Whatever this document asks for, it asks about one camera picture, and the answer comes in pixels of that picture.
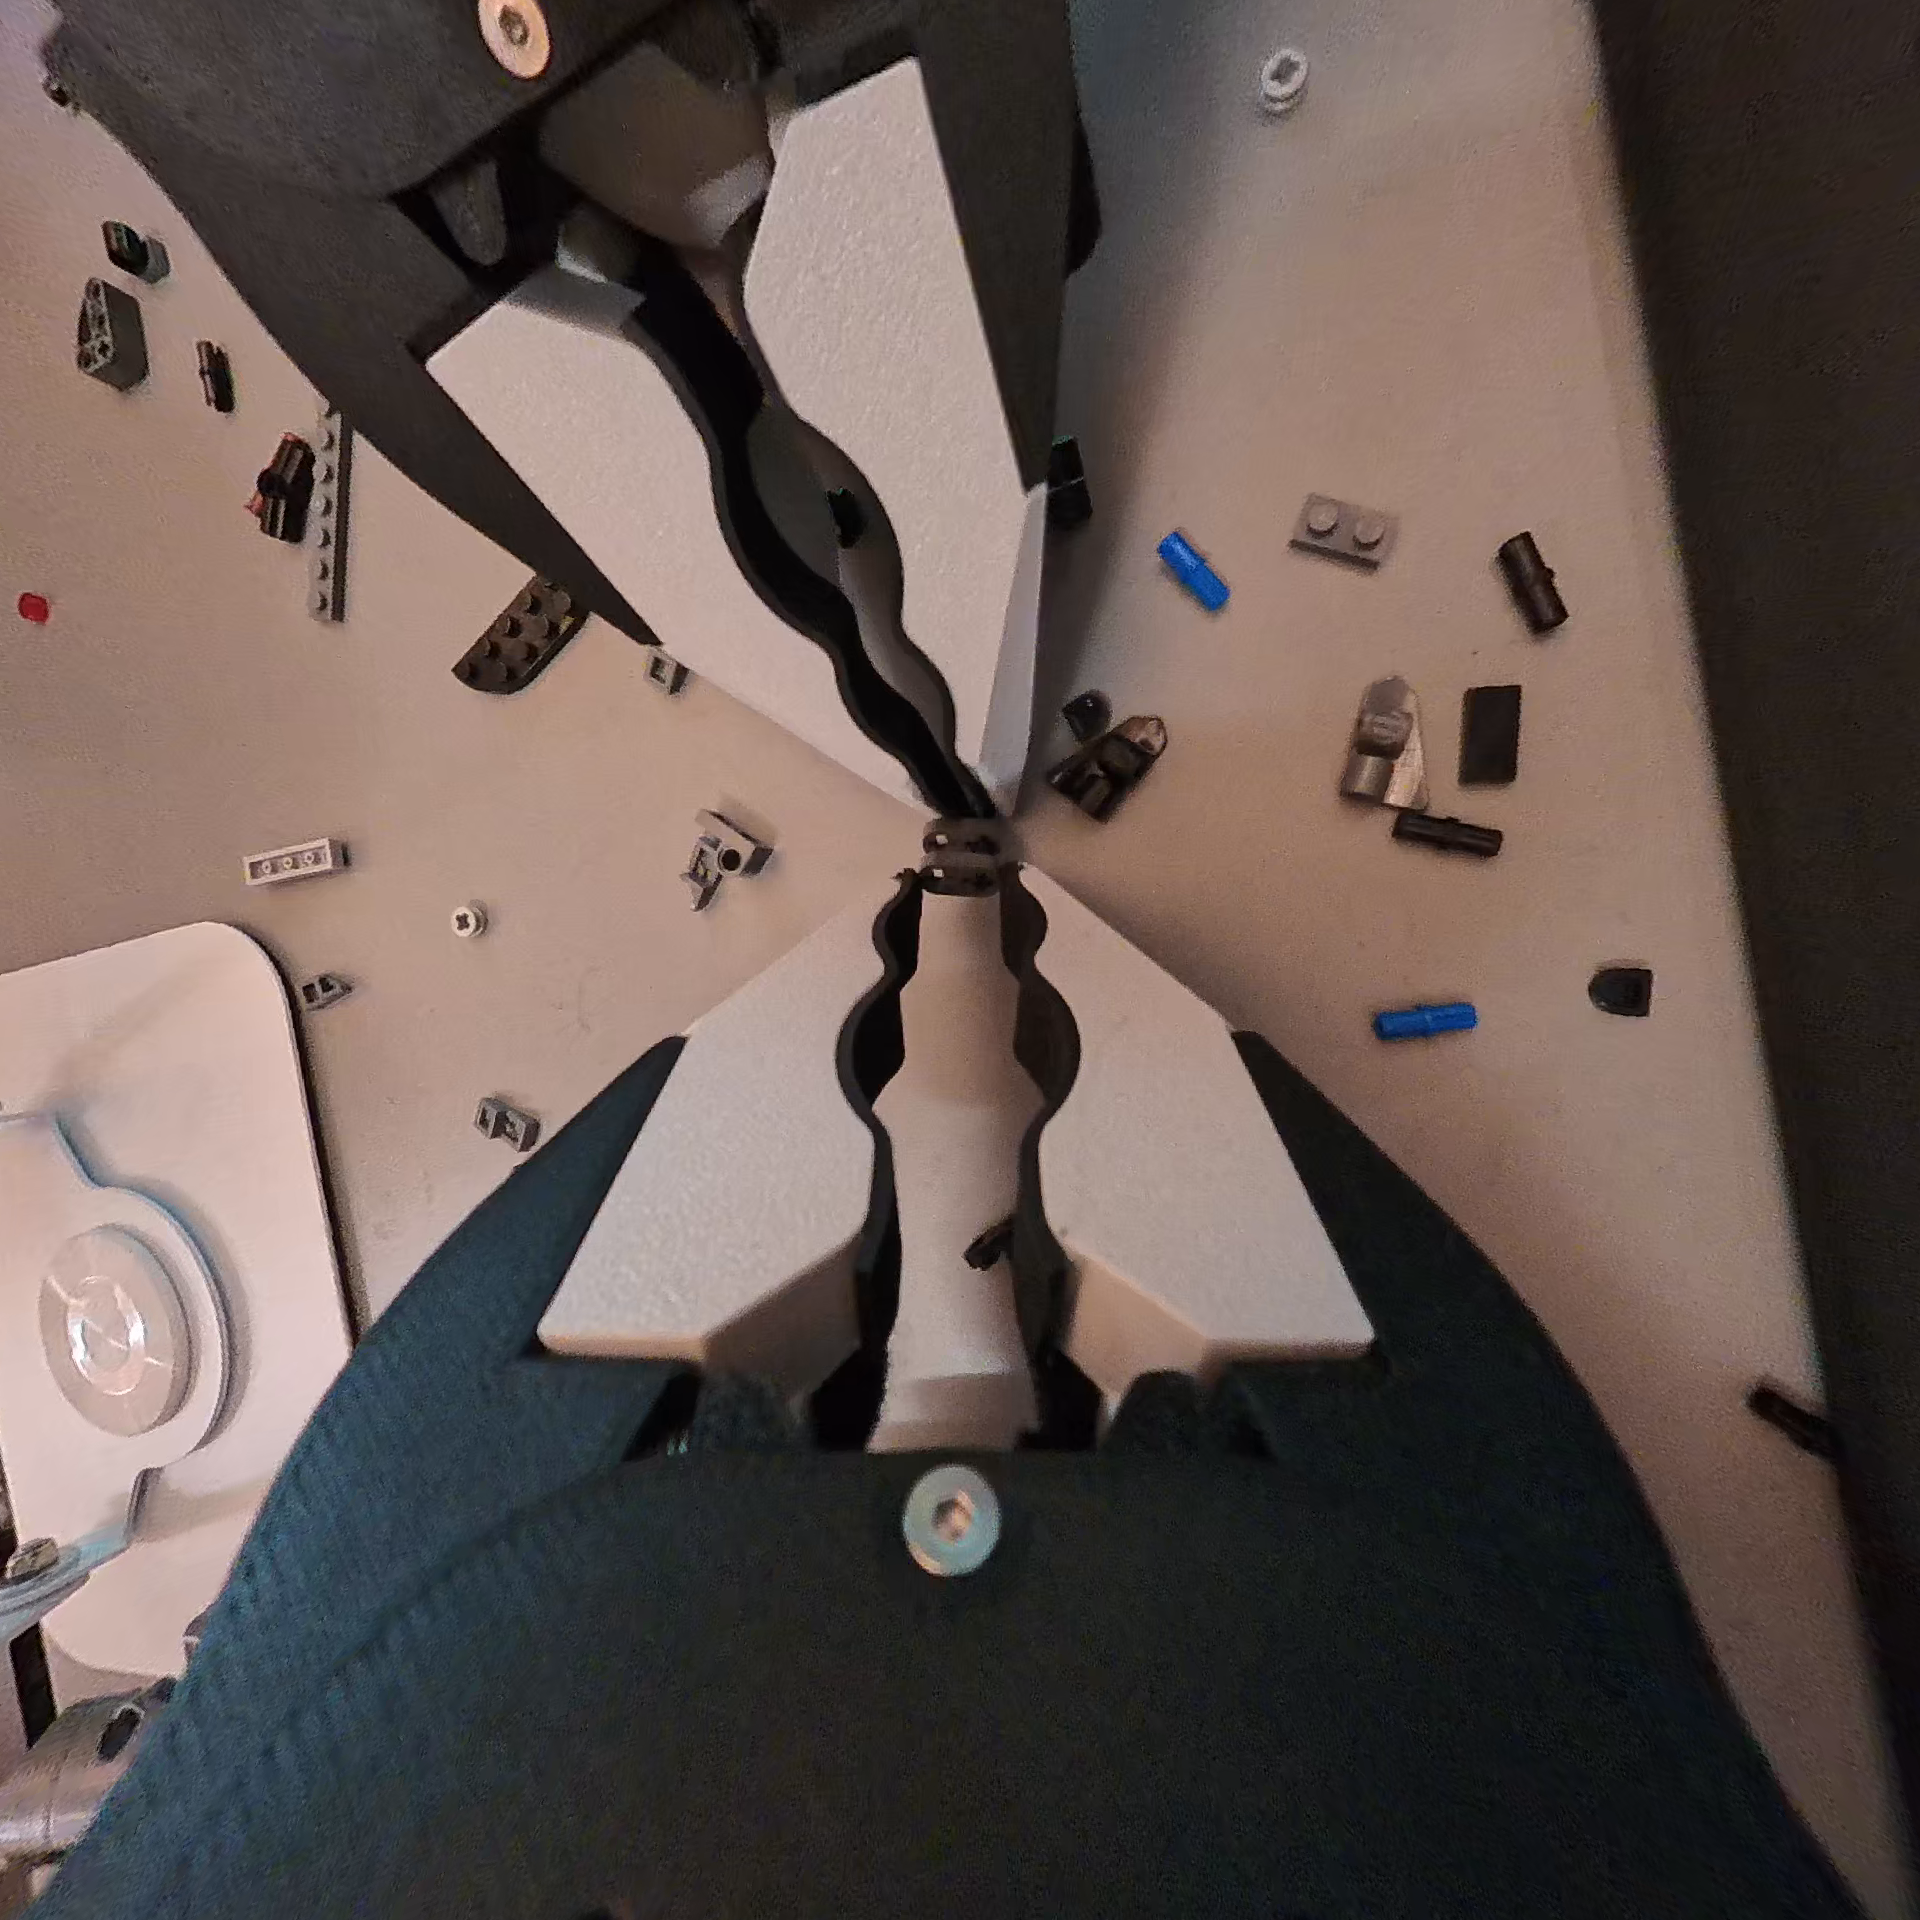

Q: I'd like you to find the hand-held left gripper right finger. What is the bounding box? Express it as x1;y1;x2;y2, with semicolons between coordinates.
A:
997;878;1377;1449

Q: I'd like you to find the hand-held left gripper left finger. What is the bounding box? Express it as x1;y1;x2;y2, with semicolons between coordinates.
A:
535;876;918;1449

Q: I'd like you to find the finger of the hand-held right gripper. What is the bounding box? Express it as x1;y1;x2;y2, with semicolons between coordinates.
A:
738;59;1053;816
423;267;987;816

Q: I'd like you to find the black lego connector with blue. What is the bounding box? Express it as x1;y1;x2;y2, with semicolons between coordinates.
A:
1044;715;1171;825

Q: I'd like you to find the black studded lego plate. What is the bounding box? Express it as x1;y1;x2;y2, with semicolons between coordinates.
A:
447;573;591;698

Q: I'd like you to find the dark grey long lego plate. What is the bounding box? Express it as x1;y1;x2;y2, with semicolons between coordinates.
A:
307;403;355;627

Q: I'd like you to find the black and brown lego connector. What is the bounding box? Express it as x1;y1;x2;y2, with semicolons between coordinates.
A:
248;429;316;546

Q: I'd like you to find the grey lego slope piece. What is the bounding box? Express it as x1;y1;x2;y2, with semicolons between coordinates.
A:
1335;673;1429;813

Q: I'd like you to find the grey two-stud lego plate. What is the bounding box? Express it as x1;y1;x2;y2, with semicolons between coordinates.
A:
1288;489;1404;576

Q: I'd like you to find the white rounded board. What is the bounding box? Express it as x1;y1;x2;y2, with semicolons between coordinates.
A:
0;919;362;1683

